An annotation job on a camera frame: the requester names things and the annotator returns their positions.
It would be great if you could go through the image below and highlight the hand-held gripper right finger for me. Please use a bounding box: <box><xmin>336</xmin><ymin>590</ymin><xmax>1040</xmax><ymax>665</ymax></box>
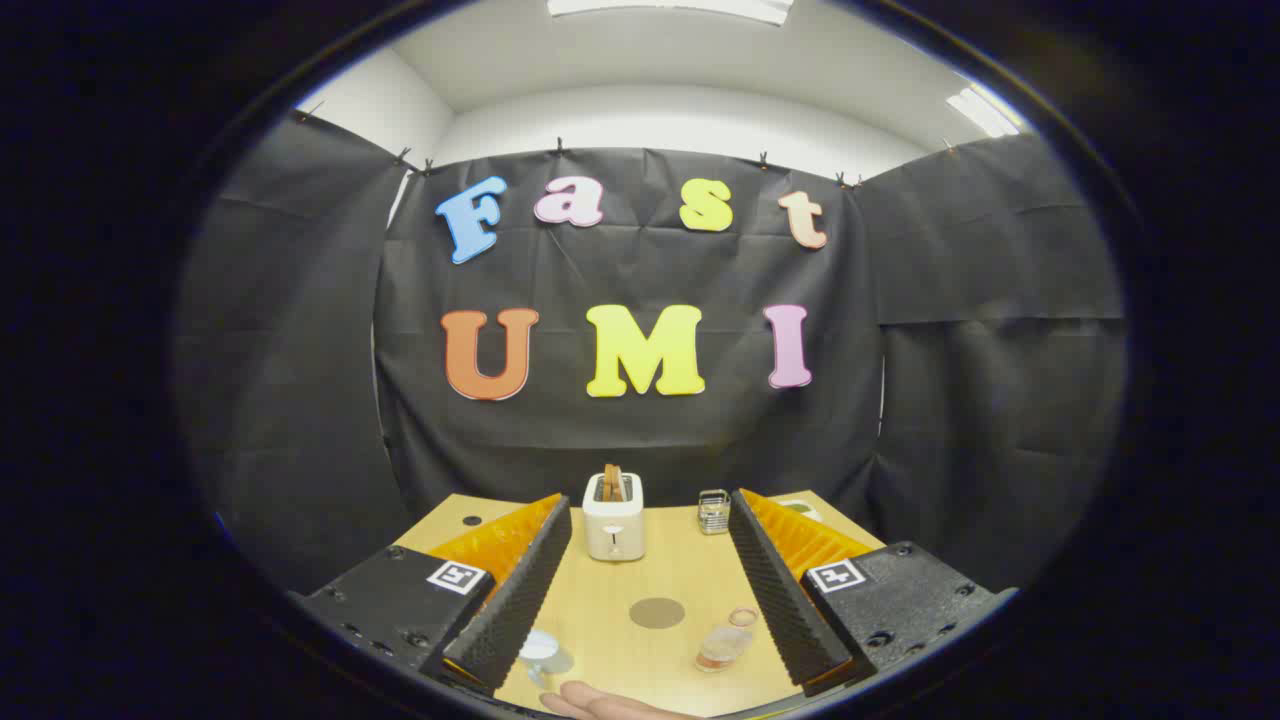
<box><xmin>728</xmin><ymin>488</ymin><xmax>1019</xmax><ymax>698</ymax></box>

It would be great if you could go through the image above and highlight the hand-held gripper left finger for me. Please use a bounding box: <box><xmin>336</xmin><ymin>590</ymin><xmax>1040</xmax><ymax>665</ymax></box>
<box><xmin>298</xmin><ymin>492</ymin><xmax>573</xmax><ymax>698</ymax></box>

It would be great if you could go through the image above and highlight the white cup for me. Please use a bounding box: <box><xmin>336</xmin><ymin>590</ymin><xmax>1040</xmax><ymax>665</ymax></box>
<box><xmin>517</xmin><ymin>629</ymin><xmax>577</xmax><ymax>691</ymax></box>

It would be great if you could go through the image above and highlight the clear plastic juice bottle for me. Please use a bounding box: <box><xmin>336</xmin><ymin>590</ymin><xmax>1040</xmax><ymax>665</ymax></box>
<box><xmin>696</xmin><ymin>605</ymin><xmax>759</xmax><ymax>674</ymax></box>

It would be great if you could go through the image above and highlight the round brown coaster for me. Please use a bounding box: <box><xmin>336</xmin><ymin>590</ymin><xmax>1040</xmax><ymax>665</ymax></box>
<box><xmin>629</xmin><ymin>597</ymin><xmax>687</xmax><ymax>630</ymax></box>

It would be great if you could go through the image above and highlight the white toaster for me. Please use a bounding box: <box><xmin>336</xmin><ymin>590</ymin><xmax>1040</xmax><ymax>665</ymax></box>
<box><xmin>583</xmin><ymin>470</ymin><xmax>646</xmax><ymax>563</ymax></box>

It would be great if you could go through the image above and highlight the wooden table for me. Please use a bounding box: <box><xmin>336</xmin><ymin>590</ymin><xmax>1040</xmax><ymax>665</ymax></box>
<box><xmin>395</xmin><ymin>490</ymin><xmax>886</xmax><ymax>719</ymax></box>

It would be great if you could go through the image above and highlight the small ceiling light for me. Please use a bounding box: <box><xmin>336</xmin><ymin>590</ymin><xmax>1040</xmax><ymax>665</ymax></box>
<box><xmin>945</xmin><ymin>85</ymin><xmax>1021</xmax><ymax>139</ymax></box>

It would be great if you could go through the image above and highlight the long ceiling light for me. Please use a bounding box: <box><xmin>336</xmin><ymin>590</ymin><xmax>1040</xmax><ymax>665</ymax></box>
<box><xmin>548</xmin><ymin>0</ymin><xmax>794</xmax><ymax>26</ymax></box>

